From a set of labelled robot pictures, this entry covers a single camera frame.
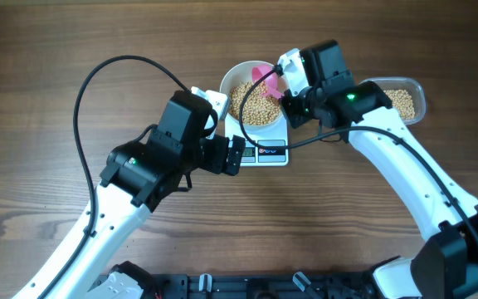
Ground black cable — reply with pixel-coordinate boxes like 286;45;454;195
35;55;193;299
237;65;478;298

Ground white bowl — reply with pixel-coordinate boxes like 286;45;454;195
220;61;287;135

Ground soybeans pile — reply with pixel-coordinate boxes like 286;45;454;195
383;89;416;120

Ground soybeans in bowl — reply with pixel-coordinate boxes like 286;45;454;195
230;81;281;125

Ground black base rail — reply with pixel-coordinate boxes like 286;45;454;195
153;272;378;299

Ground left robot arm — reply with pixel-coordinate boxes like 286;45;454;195
16;87;245;298

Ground pink plastic measuring scoop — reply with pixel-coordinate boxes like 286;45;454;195
251;64;283;99

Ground right black cable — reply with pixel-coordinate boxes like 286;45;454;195
237;65;478;298

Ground left black cable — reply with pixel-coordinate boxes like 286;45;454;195
35;55;193;299

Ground clear plastic container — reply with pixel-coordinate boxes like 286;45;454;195
365;76;427;125

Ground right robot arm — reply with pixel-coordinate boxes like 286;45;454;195
278;41;478;298

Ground white digital kitchen scale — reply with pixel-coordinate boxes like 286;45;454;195
241;115;290;167

